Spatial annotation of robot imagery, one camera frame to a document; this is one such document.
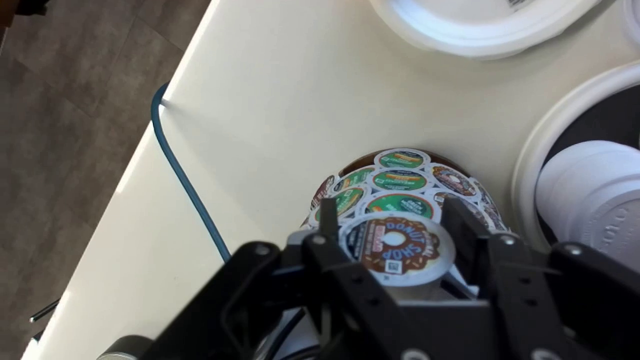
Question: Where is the coffee pod carousel stand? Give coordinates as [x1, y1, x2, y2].
[302, 147, 505, 232]

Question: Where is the white coffee pod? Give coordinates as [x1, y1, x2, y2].
[338, 211, 456, 287]

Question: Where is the small white plate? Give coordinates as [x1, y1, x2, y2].
[370, 0, 601, 59]

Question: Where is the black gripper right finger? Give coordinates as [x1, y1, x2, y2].
[442, 197, 489, 273]

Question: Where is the blue cable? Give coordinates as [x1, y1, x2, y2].
[150, 81, 232, 263]

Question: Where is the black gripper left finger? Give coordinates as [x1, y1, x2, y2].
[317, 197, 339, 241]

